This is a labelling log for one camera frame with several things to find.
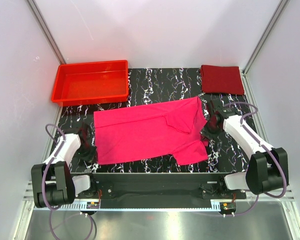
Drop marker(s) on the aluminium frame post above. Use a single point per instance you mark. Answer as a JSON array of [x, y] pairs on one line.
[[266, 33], [45, 30]]

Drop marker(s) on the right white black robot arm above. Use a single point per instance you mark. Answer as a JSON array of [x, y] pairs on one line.
[[268, 171]]

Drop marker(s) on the red plastic bin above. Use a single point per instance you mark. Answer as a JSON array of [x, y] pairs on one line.
[[91, 83]]

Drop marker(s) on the white slotted cable duct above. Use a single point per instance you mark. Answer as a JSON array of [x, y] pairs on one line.
[[222, 207]]

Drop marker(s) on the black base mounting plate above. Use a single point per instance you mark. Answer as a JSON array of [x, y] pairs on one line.
[[162, 189]]

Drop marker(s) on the right aluminium frame post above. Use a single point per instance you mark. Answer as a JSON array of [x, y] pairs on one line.
[[266, 33]]

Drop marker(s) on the bright pink t-shirt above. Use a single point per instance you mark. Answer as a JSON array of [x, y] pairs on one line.
[[148, 131]]

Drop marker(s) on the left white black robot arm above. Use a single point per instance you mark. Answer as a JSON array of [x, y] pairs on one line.
[[52, 183]]

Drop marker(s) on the left aluminium frame post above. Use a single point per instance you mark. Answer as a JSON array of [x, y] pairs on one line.
[[45, 30]]

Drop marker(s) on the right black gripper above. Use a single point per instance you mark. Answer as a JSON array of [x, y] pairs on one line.
[[206, 135]]

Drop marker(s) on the folded dark red t-shirt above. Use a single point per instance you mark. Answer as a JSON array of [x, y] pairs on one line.
[[221, 79]]

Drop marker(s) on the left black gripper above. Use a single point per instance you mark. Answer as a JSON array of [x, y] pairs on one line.
[[92, 156]]

